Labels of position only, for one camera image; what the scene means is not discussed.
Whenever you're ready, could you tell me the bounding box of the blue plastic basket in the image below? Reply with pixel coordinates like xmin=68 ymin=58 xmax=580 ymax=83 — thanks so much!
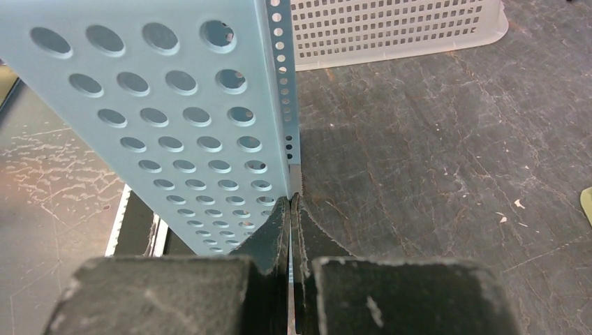
xmin=1 ymin=1 xmax=300 ymax=255

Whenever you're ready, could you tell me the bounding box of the white cable duct strip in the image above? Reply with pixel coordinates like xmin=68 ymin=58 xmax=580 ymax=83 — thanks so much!
xmin=104 ymin=184 xmax=131 ymax=257

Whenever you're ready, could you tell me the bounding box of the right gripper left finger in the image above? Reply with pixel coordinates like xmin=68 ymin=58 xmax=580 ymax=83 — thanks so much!
xmin=230 ymin=197 xmax=291 ymax=334

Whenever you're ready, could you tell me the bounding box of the green plastic basket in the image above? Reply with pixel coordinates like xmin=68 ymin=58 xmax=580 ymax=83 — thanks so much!
xmin=579 ymin=186 xmax=592 ymax=225

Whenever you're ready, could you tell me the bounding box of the large white perforated basket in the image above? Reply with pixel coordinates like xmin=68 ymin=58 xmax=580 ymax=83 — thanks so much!
xmin=291 ymin=0 xmax=509 ymax=71

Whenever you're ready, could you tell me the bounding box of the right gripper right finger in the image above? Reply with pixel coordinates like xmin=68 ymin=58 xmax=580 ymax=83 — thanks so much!
xmin=290 ymin=194 xmax=352 ymax=334

